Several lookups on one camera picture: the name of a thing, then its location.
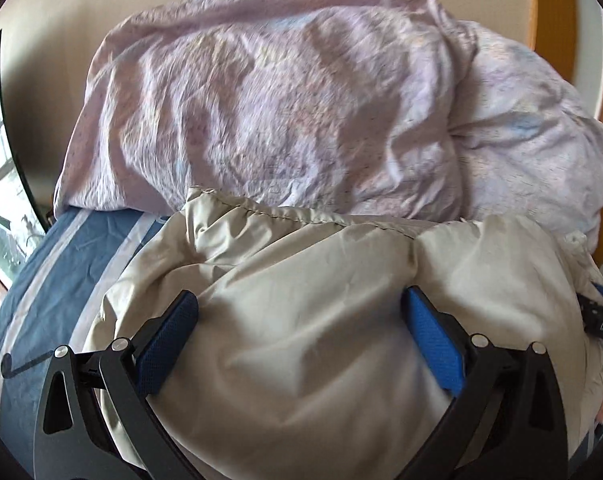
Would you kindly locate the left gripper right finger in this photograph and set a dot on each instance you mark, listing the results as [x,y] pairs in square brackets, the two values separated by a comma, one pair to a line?
[506,419]

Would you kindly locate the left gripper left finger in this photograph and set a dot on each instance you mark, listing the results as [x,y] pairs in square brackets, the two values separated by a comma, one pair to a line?
[72,440]

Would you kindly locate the beige puffer jacket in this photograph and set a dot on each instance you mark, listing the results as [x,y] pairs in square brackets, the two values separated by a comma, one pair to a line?
[300,366]

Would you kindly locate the blue striped bed sheet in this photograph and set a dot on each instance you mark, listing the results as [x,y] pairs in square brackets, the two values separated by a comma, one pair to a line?
[53,301]

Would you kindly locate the lilac floral duvet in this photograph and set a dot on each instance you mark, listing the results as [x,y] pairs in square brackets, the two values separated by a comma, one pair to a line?
[370,107]

